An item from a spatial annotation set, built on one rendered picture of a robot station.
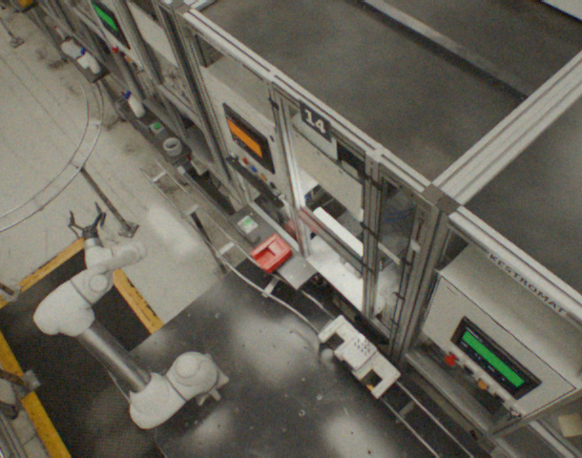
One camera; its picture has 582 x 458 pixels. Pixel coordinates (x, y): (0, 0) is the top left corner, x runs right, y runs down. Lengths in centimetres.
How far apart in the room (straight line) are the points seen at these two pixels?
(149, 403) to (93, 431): 117
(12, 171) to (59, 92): 92
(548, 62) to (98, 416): 298
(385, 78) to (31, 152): 377
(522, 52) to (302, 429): 173
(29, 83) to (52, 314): 368
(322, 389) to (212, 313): 68
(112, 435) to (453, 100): 271
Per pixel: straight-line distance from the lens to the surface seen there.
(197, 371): 222
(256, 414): 239
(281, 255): 231
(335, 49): 155
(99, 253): 258
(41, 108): 511
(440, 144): 130
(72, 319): 204
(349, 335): 224
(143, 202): 394
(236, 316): 254
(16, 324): 390
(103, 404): 340
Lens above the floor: 300
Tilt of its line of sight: 60 degrees down
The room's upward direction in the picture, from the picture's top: 10 degrees counter-clockwise
